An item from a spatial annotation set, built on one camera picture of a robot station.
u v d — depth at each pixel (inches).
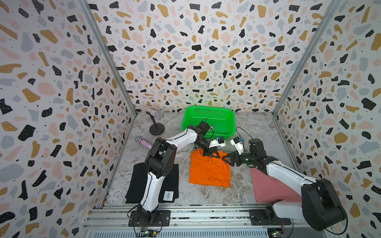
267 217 26.6
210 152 31.4
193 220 29.3
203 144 32.0
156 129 43.3
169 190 31.9
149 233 27.6
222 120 46.0
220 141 31.0
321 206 16.5
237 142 30.3
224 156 32.7
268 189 33.5
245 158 29.3
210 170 35.3
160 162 21.4
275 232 28.1
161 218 29.0
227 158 31.9
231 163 30.0
